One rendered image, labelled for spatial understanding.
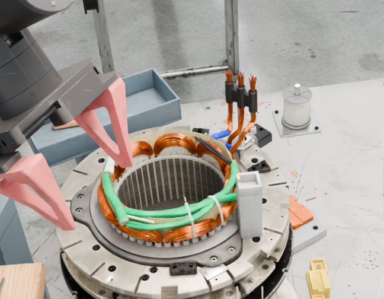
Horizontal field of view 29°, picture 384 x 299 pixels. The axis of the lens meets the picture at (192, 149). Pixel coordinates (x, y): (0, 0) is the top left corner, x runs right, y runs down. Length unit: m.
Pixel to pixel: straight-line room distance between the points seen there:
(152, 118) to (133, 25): 2.28
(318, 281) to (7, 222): 0.52
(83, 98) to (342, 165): 1.00
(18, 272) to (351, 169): 0.76
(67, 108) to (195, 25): 2.89
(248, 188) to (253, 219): 0.05
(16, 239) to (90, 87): 0.64
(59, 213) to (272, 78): 2.54
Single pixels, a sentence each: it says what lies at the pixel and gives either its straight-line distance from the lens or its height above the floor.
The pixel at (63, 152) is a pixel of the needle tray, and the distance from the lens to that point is 1.20.
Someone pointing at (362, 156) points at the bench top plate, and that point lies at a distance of 1.55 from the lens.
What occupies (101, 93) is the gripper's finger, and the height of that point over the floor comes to 1.45.
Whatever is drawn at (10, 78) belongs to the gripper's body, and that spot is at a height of 1.49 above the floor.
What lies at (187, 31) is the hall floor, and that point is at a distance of 3.41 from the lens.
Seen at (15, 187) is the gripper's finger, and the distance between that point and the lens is 0.60.
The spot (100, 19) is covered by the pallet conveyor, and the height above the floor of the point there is 0.42.
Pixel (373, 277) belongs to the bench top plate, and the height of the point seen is 0.78.
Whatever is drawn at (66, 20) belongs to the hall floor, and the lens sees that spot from 3.61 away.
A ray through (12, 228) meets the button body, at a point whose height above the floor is 0.98.
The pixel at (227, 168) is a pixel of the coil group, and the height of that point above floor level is 1.14.
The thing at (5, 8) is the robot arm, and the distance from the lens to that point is 0.51.
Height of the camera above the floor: 1.81
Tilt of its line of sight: 41 degrees down
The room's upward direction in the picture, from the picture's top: 5 degrees counter-clockwise
